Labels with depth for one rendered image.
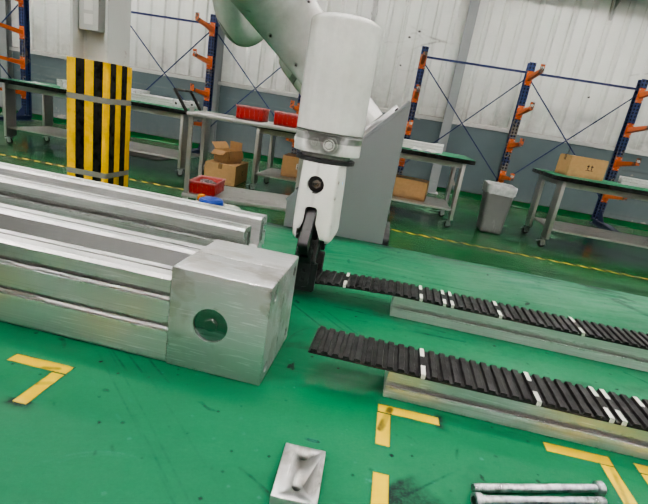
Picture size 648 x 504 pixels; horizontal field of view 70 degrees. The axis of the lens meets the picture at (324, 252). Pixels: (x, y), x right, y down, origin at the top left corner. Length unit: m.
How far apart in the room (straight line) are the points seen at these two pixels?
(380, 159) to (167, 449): 0.70
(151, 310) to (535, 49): 8.18
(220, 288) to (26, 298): 0.19
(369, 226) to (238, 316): 0.58
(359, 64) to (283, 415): 0.38
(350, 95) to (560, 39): 8.04
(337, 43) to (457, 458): 0.43
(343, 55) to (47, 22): 9.96
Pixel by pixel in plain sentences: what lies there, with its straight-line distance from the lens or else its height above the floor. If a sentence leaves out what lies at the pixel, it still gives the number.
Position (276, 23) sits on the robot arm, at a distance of 0.65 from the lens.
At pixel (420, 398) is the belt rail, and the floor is 0.79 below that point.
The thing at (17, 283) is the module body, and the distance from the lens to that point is 0.51.
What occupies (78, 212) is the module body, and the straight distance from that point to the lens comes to 0.69.
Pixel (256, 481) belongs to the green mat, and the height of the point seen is 0.78.
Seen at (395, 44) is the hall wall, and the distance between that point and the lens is 8.20.
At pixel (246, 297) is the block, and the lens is 0.40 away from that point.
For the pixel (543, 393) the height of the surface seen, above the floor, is 0.81.
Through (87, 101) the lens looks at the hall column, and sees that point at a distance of 3.86.
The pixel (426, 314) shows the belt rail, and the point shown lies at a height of 0.79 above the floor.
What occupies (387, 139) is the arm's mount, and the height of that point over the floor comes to 0.99.
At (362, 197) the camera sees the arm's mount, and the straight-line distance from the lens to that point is 0.94.
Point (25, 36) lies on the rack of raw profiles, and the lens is 10.23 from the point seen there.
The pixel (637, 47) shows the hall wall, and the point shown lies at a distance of 8.94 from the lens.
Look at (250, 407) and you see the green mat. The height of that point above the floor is 0.78.
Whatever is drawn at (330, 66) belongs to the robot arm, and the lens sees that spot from 0.56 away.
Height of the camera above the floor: 1.02
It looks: 17 degrees down
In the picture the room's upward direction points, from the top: 10 degrees clockwise
